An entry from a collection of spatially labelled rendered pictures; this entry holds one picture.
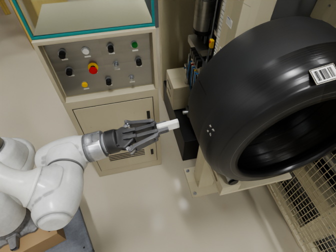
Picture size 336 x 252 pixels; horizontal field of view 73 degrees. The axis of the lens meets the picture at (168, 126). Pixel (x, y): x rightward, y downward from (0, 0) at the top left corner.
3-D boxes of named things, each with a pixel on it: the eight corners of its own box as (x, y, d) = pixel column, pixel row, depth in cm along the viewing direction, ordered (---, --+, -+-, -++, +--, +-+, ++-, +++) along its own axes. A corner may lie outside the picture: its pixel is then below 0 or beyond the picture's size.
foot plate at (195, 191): (183, 169, 201) (183, 168, 200) (212, 163, 205) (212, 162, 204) (192, 198, 185) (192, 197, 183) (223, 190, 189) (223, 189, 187)
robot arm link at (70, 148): (95, 149, 79) (93, 178, 69) (52, 161, 79) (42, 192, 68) (82, 125, 72) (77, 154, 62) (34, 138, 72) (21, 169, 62)
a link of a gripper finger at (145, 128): (125, 140, 74) (124, 137, 75) (158, 130, 74) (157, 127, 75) (121, 133, 71) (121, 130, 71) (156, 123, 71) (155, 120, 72)
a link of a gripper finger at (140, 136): (122, 135, 70) (122, 139, 69) (157, 126, 70) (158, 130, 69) (125, 142, 73) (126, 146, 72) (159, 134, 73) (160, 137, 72)
